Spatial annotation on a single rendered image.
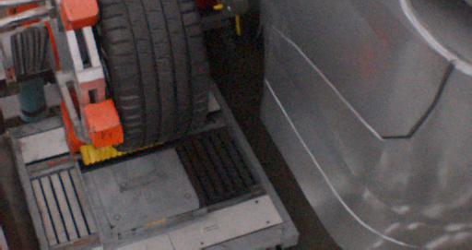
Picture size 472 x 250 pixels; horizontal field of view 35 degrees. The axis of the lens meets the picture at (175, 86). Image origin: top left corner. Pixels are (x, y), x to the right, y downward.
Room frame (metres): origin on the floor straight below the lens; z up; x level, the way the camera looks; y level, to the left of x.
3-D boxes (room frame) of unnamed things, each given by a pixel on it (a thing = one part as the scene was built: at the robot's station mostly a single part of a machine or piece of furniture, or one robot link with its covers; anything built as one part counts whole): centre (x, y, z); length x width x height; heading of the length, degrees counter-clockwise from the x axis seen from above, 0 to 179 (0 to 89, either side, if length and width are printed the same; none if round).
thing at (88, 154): (1.43, 0.16, 0.51); 0.29 x 0.06 x 0.06; 110
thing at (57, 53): (1.48, 0.36, 0.85); 0.21 x 0.14 x 0.14; 110
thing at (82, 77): (1.51, 0.29, 0.85); 0.54 x 0.07 x 0.54; 20
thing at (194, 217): (1.62, 0.15, 0.13); 0.50 x 0.36 x 0.10; 20
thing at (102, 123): (1.21, 0.18, 0.85); 0.09 x 0.08 x 0.07; 20
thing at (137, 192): (1.57, 0.13, 0.32); 0.40 x 0.30 x 0.28; 20
